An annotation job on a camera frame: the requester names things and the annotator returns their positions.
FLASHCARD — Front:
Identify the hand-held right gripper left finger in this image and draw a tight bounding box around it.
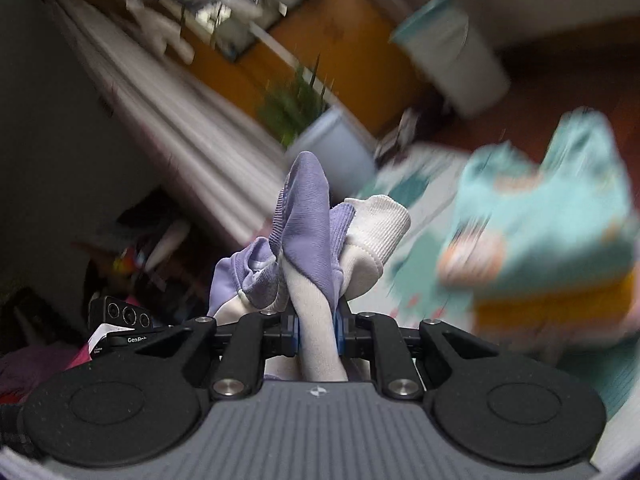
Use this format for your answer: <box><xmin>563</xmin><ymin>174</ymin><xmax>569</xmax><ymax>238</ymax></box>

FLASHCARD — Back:
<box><xmin>135</xmin><ymin>310</ymin><xmax>301</xmax><ymax>401</ymax></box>

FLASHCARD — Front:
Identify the pale blue plant pot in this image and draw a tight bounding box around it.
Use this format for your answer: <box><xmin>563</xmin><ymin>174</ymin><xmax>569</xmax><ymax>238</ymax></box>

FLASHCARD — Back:
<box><xmin>285</xmin><ymin>107</ymin><xmax>378</xmax><ymax>201</ymax></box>

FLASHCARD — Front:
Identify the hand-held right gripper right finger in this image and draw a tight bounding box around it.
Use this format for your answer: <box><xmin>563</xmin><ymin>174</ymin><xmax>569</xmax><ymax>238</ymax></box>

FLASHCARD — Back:
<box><xmin>332</xmin><ymin>307</ymin><xmax>493</xmax><ymax>401</ymax></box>

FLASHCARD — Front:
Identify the white bucket with teal lid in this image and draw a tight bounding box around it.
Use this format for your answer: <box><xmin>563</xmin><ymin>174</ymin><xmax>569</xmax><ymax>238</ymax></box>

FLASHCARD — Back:
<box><xmin>390</xmin><ymin>0</ymin><xmax>511</xmax><ymax>116</ymax></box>

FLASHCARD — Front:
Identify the yellow folded garment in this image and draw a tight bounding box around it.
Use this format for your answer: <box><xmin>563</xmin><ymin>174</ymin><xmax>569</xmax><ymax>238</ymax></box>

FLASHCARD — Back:
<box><xmin>472</xmin><ymin>272</ymin><xmax>640</xmax><ymax>335</ymax></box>

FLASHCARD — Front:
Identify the yellow cabinet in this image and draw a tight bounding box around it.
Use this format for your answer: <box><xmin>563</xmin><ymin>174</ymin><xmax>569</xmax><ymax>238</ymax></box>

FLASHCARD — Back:
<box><xmin>180</xmin><ymin>0</ymin><xmax>431</xmax><ymax>136</ymax></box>

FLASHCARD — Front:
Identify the magenta cloth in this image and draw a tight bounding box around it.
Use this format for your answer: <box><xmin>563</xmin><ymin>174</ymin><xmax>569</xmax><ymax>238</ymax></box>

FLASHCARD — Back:
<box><xmin>0</xmin><ymin>345</ymin><xmax>93</xmax><ymax>403</ymax></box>

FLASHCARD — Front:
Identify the printed play mat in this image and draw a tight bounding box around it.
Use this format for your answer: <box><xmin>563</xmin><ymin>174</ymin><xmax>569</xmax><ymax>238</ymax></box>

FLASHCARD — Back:
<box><xmin>345</xmin><ymin>142</ymin><xmax>631</xmax><ymax>426</ymax></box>

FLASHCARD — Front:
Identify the pale pink curtain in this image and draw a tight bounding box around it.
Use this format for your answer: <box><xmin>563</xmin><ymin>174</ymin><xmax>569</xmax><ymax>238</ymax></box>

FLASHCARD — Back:
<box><xmin>50</xmin><ymin>0</ymin><xmax>296</xmax><ymax>246</ymax></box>

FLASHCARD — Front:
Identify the purple and white sweatshirt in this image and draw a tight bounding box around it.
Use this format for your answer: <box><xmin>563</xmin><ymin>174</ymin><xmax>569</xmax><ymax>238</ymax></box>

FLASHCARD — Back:
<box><xmin>207</xmin><ymin>151</ymin><xmax>412</xmax><ymax>383</ymax></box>

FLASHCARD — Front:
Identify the teal folded garment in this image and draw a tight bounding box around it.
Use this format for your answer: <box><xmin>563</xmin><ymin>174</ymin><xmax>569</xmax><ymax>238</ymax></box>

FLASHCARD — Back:
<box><xmin>437</xmin><ymin>110</ymin><xmax>636</xmax><ymax>306</ymax></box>

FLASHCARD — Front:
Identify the green potted plant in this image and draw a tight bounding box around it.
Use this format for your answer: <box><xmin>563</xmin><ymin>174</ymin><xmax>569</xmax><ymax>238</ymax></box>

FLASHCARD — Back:
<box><xmin>257</xmin><ymin>55</ymin><xmax>333</xmax><ymax>143</ymax></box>

